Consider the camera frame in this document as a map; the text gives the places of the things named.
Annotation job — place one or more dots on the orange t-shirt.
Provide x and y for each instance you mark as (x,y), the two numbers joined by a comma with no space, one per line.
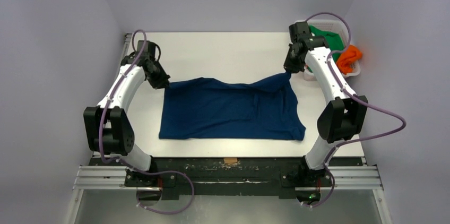
(347,58)

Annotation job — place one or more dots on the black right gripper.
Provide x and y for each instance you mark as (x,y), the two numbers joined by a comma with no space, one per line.
(291,64)

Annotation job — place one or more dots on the brown tape piece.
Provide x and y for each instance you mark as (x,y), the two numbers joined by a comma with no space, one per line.
(229,161)

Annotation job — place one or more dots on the white plastic basket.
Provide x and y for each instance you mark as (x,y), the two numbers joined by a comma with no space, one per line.
(338,27)

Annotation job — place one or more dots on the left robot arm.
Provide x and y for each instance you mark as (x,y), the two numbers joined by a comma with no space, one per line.
(107,126)

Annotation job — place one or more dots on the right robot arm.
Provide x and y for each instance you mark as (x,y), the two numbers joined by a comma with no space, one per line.
(344,114)

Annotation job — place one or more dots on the green t-shirt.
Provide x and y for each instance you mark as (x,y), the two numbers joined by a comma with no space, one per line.
(333,39)

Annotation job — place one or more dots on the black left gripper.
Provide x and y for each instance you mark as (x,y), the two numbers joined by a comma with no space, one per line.
(162,82)

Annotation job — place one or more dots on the aluminium frame rail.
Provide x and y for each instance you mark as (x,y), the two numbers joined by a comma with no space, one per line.
(100,177)

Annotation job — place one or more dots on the blue t-shirt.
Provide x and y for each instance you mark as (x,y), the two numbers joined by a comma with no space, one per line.
(206,108)

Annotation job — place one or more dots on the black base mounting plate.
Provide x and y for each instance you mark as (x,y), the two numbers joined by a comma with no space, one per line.
(285,178)

